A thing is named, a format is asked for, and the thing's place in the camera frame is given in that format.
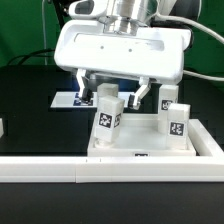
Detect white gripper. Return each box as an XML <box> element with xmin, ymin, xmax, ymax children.
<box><xmin>54</xmin><ymin>20</ymin><xmax>186</xmax><ymax>110</ymax></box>

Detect white sheet with AprilTags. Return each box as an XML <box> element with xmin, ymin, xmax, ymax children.
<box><xmin>50</xmin><ymin>91</ymin><xmax>136</xmax><ymax>109</ymax></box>

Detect white square tabletop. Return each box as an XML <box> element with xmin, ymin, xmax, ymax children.
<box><xmin>87</xmin><ymin>113</ymin><xmax>196</xmax><ymax>157</ymax></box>

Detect white L-shaped obstacle fence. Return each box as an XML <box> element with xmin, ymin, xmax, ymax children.
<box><xmin>0</xmin><ymin>119</ymin><xmax>224</xmax><ymax>183</ymax></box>

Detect white part at left edge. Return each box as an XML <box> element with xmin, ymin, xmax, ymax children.
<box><xmin>0</xmin><ymin>118</ymin><xmax>4</xmax><ymax>138</ymax></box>

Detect black cables on table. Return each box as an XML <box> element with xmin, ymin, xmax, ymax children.
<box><xmin>6</xmin><ymin>48</ymin><xmax>58</xmax><ymax>66</ymax></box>

